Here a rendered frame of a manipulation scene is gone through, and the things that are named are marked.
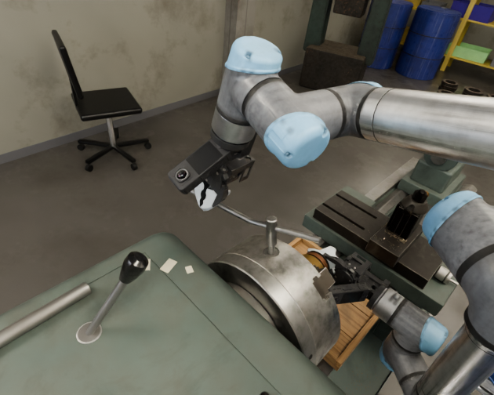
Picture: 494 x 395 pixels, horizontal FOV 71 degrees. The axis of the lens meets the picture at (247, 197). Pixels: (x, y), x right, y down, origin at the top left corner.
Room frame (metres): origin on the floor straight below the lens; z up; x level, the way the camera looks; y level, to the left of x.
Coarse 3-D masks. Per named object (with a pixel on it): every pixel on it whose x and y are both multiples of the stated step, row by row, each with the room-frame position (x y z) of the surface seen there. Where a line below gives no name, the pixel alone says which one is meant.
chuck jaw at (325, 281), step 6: (318, 270) 0.50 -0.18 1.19; (324, 270) 0.49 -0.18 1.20; (324, 276) 0.48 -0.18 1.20; (330, 276) 0.48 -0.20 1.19; (318, 282) 0.45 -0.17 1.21; (324, 282) 0.47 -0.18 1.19; (330, 282) 0.47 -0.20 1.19; (318, 288) 0.44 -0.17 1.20; (324, 288) 0.44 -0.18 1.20; (324, 294) 0.43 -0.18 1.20
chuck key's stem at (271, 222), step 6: (270, 216) 0.51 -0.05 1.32; (270, 222) 0.49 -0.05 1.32; (276, 222) 0.49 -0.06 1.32; (270, 228) 0.49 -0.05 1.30; (270, 234) 0.49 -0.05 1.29; (276, 234) 0.49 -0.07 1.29; (270, 240) 0.49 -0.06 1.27; (276, 240) 0.49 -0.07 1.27; (270, 246) 0.49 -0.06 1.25; (270, 252) 0.49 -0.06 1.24
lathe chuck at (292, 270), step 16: (256, 240) 0.54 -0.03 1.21; (256, 256) 0.48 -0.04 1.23; (288, 256) 0.48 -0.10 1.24; (272, 272) 0.44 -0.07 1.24; (288, 272) 0.44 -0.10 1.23; (304, 272) 0.45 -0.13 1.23; (288, 288) 0.41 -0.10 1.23; (304, 288) 0.42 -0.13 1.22; (304, 304) 0.39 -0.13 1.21; (320, 304) 0.41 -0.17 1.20; (320, 320) 0.38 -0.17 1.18; (336, 320) 0.41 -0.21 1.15; (320, 336) 0.36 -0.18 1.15; (336, 336) 0.40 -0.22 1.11; (320, 352) 0.35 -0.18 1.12
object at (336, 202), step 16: (320, 208) 0.98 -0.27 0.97; (336, 208) 0.99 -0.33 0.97; (352, 208) 1.00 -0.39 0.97; (368, 208) 1.01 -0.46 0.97; (336, 224) 0.91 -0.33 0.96; (352, 224) 0.91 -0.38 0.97; (368, 224) 0.92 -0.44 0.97; (384, 224) 0.94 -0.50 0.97; (352, 240) 0.87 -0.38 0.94; (368, 240) 0.84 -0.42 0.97; (416, 256) 0.80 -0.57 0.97; (432, 256) 0.81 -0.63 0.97; (400, 272) 0.75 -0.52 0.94; (416, 272) 0.73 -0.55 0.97; (432, 272) 0.74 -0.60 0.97
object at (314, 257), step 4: (308, 252) 0.62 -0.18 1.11; (312, 252) 0.62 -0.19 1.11; (316, 252) 0.62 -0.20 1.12; (304, 256) 0.60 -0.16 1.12; (308, 256) 0.60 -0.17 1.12; (312, 256) 0.60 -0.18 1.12; (316, 256) 0.60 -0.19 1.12; (320, 256) 0.60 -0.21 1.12; (324, 256) 0.61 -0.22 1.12; (308, 260) 0.58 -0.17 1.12; (312, 260) 0.58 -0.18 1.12; (316, 260) 0.59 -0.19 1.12; (320, 260) 0.59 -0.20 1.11; (324, 260) 0.60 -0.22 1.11; (312, 264) 0.57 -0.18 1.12; (316, 264) 0.58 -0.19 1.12; (320, 264) 0.58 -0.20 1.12; (324, 264) 0.59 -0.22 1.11; (328, 264) 0.59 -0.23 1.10; (320, 268) 0.57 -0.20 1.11; (328, 268) 0.59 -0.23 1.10
